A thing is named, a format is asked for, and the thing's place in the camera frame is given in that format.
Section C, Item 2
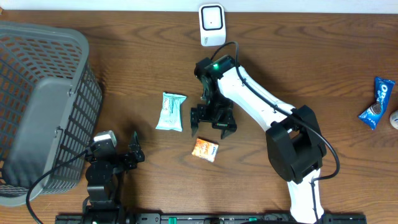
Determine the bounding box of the light teal wipes pack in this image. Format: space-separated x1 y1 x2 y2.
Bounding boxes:
156 92 187 132

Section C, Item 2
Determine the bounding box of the orange snack packet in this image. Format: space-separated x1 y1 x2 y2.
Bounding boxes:
192 138 219 162

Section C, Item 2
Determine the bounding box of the blue Oreo cookie pack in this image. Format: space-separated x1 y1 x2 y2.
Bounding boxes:
358 77 396 130

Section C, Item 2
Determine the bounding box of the green lid white jar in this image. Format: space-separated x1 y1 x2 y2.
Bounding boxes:
389 111 398 129

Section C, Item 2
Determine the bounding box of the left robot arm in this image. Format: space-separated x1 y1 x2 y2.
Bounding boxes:
81 131 145 224

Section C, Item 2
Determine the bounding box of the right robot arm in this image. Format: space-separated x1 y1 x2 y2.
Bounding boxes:
190 55 326 223

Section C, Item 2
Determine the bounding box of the white barcode scanner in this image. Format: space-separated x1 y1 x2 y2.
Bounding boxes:
198 4 226 47

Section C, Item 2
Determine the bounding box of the grey plastic mesh basket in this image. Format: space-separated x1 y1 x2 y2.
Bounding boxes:
1 22 103 207

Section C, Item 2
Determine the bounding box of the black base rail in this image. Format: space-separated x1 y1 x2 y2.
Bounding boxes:
55 212 368 224

